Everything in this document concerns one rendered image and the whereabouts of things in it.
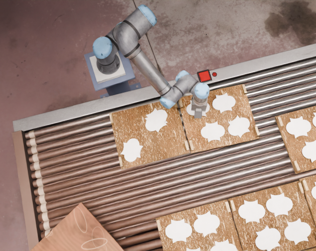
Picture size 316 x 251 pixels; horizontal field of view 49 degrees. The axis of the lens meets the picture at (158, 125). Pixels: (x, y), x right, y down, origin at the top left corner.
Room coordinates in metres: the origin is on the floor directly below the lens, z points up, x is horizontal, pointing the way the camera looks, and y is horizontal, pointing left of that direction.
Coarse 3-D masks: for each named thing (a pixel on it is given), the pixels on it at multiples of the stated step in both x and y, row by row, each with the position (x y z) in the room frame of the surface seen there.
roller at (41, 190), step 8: (264, 128) 0.45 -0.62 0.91; (272, 128) 0.44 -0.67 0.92; (200, 152) 0.36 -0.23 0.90; (160, 160) 0.35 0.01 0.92; (168, 160) 0.34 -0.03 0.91; (112, 168) 0.34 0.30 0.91; (120, 168) 0.33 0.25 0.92; (128, 168) 0.33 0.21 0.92; (136, 168) 0.32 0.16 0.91; (88, 176) 0.31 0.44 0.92; (96, 176) 0.31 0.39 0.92; (104, 176) 0.30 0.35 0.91; (56, 184) 0.29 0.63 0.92; (64, 184) 0.29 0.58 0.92; (72, 184) 0.28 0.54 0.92; (40, 192) 0.26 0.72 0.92; (48, 192) 0.26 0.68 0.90
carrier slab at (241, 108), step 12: (240, 96) 0.66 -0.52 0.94; (180, 108) 0.64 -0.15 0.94; (240, 108) 0.59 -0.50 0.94; (192, 120) 0.56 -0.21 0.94; (204, 120) 0.55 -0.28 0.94; (216, 120) 0.54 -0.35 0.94; (228, 120) 0.53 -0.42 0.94; (252, 120) 0.51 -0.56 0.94; (192, 132) 0.48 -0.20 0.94; (228, 132) 0.45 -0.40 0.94; (252, 132) 0.43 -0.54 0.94; (204, 144) 0.40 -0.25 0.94; (216, 144) 0.39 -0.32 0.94; (228, 144) 0.38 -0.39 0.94
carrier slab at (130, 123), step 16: (128, 112) 0.66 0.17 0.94; (144, 112) 0.65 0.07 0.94; (176, 112) 0.62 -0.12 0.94; (128, 128) 0.56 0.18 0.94; (144, 128) 0.55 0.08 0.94; (176, 128) 0.52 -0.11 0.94; (144, 144) 0.45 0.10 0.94; (160, 144) 0.44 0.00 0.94; (176, 144) 0.42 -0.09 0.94; (144, 160) 0.36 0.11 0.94
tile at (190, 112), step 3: (189, 105) 0.65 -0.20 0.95; (207, 105) 0.63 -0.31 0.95; (186, 108) 0.63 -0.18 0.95; (189, 108) 0.63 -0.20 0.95; (207, 108) 0.61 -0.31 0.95; (186, 111) 0.62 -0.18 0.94; (189, 111) 0.61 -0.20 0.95; (192, 111) 0.61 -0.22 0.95; (207, 111) 0.60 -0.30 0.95; (189, 114) 0.59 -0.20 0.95; (192, 114) 0.59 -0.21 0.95; (204, 114) 0.58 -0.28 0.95
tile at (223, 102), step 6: (216, 96) 0.68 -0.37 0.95; (222, 96) 0.68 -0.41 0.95; (228, 96) 0.67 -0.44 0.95; (216, 102) 0.64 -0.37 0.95; (222, 102) 0.64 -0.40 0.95; (228, 102) 0.63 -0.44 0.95; (234, 102) 0.63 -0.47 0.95; (216, 108) 0.61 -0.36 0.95; (222, 108) 0.60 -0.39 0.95; (228, 108) 0.60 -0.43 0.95
